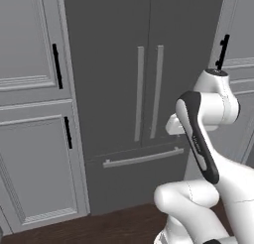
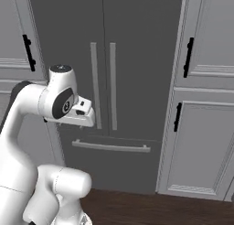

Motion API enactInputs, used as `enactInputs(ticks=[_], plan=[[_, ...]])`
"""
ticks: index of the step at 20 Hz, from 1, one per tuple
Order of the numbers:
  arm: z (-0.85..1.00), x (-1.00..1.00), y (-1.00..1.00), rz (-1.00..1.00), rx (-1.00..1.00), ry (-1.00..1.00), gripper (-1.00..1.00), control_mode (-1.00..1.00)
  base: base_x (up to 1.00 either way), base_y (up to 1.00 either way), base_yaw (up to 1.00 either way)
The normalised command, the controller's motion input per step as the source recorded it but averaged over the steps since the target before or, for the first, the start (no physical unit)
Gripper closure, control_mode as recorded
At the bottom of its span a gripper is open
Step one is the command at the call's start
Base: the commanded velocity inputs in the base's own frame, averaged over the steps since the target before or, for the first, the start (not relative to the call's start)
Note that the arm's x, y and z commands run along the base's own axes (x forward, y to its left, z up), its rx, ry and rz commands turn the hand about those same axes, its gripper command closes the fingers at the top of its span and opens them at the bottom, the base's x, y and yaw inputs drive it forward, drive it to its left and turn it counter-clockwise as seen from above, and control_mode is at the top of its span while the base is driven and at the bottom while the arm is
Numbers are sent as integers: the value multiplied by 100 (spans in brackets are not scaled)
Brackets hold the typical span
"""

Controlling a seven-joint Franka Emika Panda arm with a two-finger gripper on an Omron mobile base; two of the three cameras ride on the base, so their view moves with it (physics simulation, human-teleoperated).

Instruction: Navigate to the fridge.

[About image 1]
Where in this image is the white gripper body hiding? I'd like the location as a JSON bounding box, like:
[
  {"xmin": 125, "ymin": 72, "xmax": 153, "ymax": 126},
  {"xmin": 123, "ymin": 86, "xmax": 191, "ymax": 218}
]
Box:
[{"xmin": 165, "ymin": 113, "xmax": 187, "ymax": 136}]

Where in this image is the dark grey fridge drawer front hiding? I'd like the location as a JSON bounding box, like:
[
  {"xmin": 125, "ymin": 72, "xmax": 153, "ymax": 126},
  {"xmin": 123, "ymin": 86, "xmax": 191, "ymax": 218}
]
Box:
[{"xmin": 82, "ymin": 140, "xmax": 200, "ymax": 216}]

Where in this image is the dark grey fridge door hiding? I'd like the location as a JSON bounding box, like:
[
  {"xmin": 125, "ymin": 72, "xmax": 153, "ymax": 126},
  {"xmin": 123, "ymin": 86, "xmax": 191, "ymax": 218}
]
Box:
[
  {"xmin": 141, "ymin": 0, "xmax": 226, "ymax": 149},
  {"xmin": 62, "ymin": 0, "xmax": 152, "ymax": 159}
]

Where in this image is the grey fridge door handle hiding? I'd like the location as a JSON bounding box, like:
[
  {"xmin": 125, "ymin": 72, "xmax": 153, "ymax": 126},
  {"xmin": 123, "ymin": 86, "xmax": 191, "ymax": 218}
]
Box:
[
  {"xmin": 149, "ymin": 44, "xmax": 165, "ymax": 140},
  {"xmin": 133, "ymin": 46, "xmax": 146, "ymax": 143}
]

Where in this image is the grey fridge drawer handle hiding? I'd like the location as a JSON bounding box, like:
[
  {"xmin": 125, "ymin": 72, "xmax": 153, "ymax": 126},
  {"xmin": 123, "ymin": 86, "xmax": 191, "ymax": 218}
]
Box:
[{"xmin": 101, "ymin": 147, "xmax": 186, "ymax": 170}]

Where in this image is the black cupboard handle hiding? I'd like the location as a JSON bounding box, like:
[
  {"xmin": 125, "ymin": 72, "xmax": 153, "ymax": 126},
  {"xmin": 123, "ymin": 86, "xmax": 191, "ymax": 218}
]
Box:
[
  {"xmin": 52, "ymin": 43, "xmax": 64, "ymax": 90},
  {"xmin": 214, "ymin": 33, "xmax": 231, "ymax": 71},
  {"xmin": 63, "ymin": 115, "xmax": 73, "ymax": 151}
]

